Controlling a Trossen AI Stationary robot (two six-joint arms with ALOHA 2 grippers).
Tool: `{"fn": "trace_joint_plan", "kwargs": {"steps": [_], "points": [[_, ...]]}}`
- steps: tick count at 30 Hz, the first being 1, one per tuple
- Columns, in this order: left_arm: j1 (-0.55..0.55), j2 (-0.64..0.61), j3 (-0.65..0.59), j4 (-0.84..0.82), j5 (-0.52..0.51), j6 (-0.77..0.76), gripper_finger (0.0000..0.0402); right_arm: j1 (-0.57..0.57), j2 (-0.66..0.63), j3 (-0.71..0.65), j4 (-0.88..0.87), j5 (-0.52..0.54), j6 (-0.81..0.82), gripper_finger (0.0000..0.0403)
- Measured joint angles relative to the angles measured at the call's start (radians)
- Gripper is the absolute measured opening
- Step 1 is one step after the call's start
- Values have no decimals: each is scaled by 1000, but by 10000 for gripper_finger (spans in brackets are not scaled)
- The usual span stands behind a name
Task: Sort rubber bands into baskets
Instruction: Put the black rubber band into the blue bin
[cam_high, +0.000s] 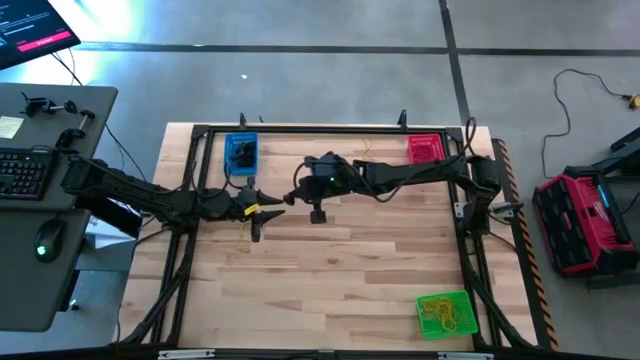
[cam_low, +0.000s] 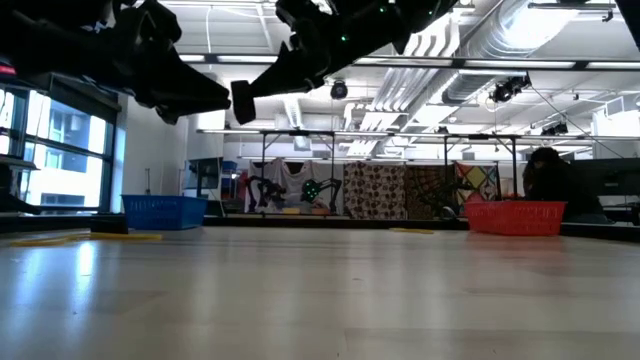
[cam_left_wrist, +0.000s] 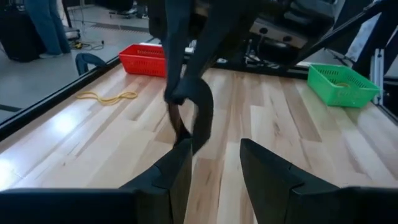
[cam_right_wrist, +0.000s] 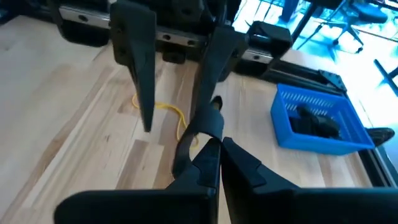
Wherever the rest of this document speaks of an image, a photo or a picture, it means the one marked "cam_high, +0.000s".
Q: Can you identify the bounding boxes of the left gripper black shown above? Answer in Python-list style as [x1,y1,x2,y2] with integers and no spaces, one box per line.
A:
[214,176,288,244]

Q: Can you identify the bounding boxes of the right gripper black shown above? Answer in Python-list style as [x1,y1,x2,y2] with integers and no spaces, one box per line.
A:
[282,151,362,225]

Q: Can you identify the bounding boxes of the blue plastic basket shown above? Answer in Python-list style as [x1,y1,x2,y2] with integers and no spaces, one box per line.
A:
[223,131,260,177]

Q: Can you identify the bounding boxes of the red plastic basket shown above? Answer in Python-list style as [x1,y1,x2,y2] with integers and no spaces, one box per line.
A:
[406,132,447,166]

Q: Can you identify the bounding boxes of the white paper box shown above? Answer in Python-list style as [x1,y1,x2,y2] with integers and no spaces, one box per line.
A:
[83,215,147,251]

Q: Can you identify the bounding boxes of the black desk clamp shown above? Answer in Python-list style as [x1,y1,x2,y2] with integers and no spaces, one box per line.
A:
[54,108,97,152]
[20,91,80,119]

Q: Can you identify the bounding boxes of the green plastic basket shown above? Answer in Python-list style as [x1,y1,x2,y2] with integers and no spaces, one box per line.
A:
[415,290,481,342]

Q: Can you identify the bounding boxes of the black computer mouse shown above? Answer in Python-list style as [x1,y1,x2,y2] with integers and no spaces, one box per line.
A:
[33,217,68,265]

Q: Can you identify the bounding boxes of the black keyboard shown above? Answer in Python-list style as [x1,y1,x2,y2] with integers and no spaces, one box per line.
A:
[0,147,58,202]

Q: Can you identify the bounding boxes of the grey desk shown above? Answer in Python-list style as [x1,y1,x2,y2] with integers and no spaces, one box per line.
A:
[0,82,120,334]

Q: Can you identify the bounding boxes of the pale sticky note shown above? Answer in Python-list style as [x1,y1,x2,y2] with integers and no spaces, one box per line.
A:
[0,115,26,141]

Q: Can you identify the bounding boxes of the black yellow hazard strip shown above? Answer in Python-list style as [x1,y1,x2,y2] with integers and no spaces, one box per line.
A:
[491,137,561,353]

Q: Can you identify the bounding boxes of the red black tool case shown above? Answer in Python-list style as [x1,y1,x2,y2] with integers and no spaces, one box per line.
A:
[531,165,640,278]

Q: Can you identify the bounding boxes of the black computer monitor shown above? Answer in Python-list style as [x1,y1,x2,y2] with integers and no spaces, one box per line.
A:
[0,0,83,72]

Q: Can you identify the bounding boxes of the black metal stand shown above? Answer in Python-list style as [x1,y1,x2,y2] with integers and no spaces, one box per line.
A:
[594,126,640,174]

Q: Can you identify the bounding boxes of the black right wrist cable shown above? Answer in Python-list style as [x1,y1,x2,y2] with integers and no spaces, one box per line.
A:
[292,157,316,194]

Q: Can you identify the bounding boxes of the black metal table frame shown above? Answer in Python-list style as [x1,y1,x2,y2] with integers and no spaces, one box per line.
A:
[115,122,535,351]

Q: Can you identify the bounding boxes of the grey metal base plate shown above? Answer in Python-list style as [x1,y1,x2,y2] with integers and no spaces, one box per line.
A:
[453,200,525,222]

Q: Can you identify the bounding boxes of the black floor cable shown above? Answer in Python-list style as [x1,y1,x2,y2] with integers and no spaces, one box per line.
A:
[540,67,632,180]

